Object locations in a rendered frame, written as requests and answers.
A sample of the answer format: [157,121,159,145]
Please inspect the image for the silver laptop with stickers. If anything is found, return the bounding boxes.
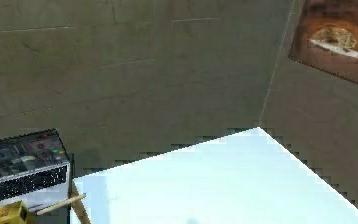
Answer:
[0,128,71,212]

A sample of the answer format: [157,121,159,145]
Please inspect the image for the yellow box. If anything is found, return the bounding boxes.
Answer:
[0,200,29,224]

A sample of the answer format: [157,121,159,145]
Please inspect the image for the white table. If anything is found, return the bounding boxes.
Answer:
[68,126,358,224]

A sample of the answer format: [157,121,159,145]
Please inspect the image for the tan wooden stick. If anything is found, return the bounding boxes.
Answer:
[35,193,87,216]

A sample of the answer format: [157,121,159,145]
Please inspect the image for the brown framed wall picture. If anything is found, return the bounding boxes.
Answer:
[288,0,358,90]

